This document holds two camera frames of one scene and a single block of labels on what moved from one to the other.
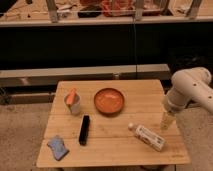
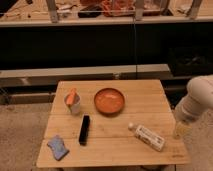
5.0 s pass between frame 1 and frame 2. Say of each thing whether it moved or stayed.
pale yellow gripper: moved
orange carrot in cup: stayed
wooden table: stayed
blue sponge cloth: stayed
